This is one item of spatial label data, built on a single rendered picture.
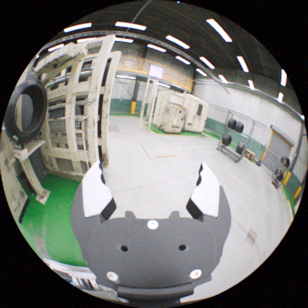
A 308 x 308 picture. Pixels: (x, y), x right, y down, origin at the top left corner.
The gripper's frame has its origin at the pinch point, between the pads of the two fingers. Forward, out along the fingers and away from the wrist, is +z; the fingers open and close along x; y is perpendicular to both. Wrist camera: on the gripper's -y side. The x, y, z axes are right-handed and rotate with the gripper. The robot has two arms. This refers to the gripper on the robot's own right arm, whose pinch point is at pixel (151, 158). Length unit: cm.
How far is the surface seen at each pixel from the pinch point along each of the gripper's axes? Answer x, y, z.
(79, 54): -69, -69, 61
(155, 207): 8, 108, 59
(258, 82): 947, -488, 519
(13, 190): -177, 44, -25
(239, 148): 352, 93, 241
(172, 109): 89, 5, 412
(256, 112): 900, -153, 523
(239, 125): 352, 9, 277
